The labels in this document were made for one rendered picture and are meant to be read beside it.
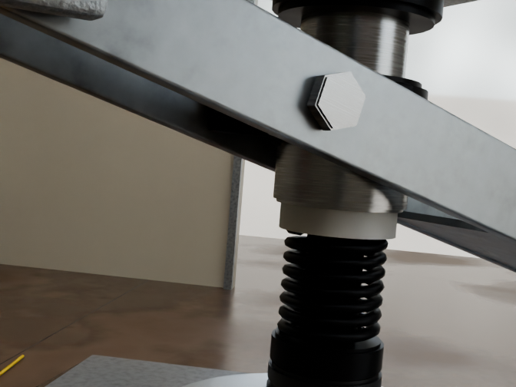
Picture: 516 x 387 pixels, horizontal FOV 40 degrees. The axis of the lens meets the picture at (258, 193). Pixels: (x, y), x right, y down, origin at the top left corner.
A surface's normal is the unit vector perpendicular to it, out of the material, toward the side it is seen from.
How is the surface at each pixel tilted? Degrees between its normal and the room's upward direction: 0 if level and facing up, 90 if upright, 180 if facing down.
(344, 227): 90
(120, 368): 0
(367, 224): 90
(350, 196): 90
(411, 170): 90
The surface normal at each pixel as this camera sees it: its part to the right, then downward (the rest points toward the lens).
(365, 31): 0.03, 0.05
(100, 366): 0.08, -1.00
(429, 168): 0.50, 0.08
